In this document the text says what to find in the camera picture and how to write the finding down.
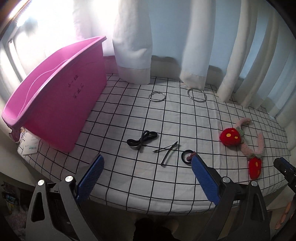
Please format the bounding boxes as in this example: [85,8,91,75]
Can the black hair tie purple knot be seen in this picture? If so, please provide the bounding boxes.
[181,149,197,166]

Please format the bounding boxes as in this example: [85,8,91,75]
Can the pink strawberry plush headband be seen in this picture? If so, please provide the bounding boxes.
[219,118,264,180]

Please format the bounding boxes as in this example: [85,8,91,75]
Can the black bow hair tie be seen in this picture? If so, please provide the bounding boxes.
[126,130,159,151]

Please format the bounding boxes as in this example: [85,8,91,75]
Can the person right hand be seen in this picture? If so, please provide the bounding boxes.
[274,201,292,230]

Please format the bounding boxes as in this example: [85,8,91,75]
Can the black hair pins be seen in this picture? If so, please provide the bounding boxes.
[152,141,178,167]

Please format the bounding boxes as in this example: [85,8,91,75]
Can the white paper card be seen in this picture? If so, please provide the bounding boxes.
[19,130,40,155]

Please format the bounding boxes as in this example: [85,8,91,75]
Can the black white checked sheet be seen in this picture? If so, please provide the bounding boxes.
[24,74,290,214]

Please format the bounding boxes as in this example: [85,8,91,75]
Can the pink plastic tub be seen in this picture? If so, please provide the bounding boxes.
[1,36,107,152]

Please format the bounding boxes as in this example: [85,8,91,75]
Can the large silver bangle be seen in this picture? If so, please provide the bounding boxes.
[187,88,207,103]

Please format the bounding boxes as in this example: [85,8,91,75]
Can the small silver bangle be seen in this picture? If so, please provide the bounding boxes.
[149,91,166,102]

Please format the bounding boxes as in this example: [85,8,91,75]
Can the white curtain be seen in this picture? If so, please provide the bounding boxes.
[1,1,295,126]

